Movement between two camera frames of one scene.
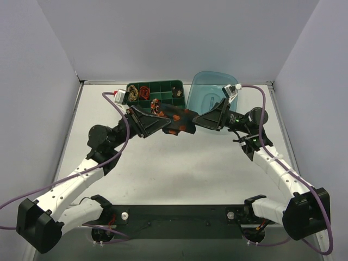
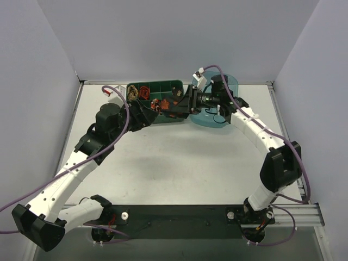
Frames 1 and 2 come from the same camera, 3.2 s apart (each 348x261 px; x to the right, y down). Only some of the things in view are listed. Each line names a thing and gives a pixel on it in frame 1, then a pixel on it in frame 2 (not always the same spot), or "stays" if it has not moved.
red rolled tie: x=144 y=92 stays
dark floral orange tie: x=181 y=119 → x=166 y=104
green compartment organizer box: x=170 y=92 stays
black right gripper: x=224 y=115 → x=194 y=99
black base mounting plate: x=190 y=222 stays
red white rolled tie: x=155 y=106 stays
